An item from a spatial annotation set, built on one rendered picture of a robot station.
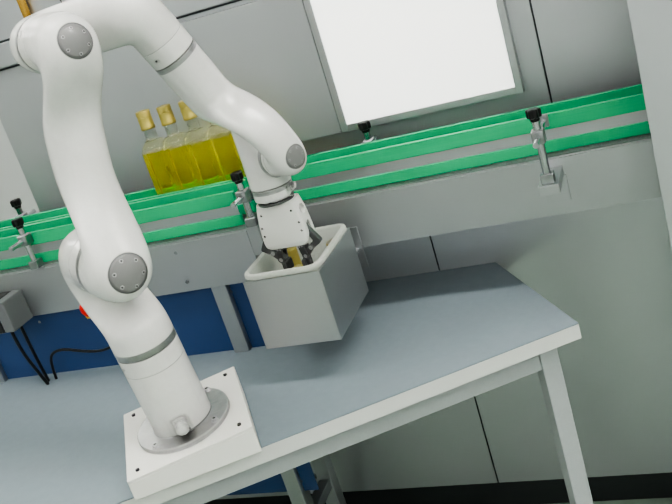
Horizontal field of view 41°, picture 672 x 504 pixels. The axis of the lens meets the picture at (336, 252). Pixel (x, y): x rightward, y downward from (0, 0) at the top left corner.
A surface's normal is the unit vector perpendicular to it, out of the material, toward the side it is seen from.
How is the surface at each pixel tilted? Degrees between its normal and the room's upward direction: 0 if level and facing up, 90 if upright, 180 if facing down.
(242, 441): 90
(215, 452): 90
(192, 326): 90
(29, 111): 90
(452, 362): 0
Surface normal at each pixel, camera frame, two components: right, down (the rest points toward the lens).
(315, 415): -0.29, -0.90
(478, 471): -0.28, 0.41
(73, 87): 0.45, 0.75
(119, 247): 0.43, -0.26
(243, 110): 0.04, -0.38
